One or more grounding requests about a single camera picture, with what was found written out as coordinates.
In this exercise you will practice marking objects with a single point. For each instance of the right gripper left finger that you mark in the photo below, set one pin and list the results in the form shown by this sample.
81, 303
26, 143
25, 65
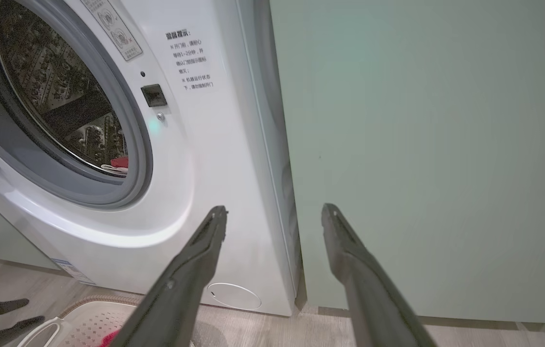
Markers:
180, 289

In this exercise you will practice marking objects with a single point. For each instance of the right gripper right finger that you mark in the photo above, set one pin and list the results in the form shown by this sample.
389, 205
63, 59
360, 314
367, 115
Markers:
373, 303

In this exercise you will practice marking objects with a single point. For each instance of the red garment white trim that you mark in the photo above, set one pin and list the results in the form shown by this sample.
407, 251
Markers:
111, 340

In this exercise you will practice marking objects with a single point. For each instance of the cream perforated laundry basket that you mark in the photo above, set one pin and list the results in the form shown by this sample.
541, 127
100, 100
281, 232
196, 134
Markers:
89, 323

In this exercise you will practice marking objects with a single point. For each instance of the white washing machine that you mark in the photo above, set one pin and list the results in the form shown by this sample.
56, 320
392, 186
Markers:
214, 168

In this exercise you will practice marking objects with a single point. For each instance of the blue white energy label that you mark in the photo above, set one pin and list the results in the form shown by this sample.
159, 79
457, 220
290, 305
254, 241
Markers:
73, 271

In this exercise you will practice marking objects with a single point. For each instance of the large pale green cabinet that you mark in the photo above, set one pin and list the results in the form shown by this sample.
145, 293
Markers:
445, 144

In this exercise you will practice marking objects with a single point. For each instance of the grey warning sticker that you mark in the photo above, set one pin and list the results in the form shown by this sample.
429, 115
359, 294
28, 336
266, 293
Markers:
115, 29

